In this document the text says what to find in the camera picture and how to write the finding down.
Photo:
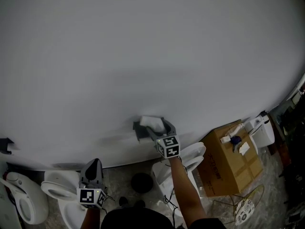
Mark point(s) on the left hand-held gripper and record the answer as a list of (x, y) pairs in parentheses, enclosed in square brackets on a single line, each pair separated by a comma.
[(91, 195)]

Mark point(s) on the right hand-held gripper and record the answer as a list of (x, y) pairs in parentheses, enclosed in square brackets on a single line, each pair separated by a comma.
[(168, 147)]

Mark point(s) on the dark grey wall holder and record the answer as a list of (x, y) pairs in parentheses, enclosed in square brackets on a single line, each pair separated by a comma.
[(5, 145), (141, 132)]

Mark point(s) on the person's left forearm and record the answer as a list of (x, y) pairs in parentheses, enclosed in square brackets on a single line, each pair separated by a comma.
[(90, 217)]

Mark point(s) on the person's right forearm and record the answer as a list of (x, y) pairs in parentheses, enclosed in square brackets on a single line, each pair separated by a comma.
[(184, 187)]

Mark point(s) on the white toilet with round seat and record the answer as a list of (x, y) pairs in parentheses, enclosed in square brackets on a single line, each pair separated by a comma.
[(59, 182)]

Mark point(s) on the white toilet with open lid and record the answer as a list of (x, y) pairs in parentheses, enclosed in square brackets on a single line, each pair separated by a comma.
[(190, 156)]

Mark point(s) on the white toilet with red mark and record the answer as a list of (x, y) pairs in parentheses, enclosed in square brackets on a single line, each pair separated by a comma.
[(28, 199)]

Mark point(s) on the white folded paper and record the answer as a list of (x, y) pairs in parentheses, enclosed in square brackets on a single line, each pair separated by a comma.
[(244, 148)]

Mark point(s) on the small white toilet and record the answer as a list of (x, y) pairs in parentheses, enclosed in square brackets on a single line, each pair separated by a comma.
[(264, 132)]

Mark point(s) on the black round bin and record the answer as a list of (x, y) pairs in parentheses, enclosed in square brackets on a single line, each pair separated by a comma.
[(142, 183)]

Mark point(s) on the person's black shoes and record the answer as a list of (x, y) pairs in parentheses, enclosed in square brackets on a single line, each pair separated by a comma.
[(132, 202)]

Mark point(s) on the small white box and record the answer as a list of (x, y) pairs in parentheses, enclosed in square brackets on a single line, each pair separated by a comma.
[(225, 139)]

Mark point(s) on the person's black clothing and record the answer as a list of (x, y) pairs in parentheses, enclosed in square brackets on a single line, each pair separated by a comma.
[(143, 219)]

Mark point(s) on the white plastic bag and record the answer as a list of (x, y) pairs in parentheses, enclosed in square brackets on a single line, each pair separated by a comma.
[(234, 129)]

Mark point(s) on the blue object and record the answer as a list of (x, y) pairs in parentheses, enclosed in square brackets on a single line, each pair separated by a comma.
[(236, 141)]

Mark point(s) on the brown cardboard box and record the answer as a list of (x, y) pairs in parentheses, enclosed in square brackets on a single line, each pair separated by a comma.
[(228, 170)]

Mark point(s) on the patterned round cushion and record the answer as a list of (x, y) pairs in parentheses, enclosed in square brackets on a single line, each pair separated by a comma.
[(244, 211)]

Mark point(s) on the dark cluttered shelf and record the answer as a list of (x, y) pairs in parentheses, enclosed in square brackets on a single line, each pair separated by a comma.
[(291, 137)]

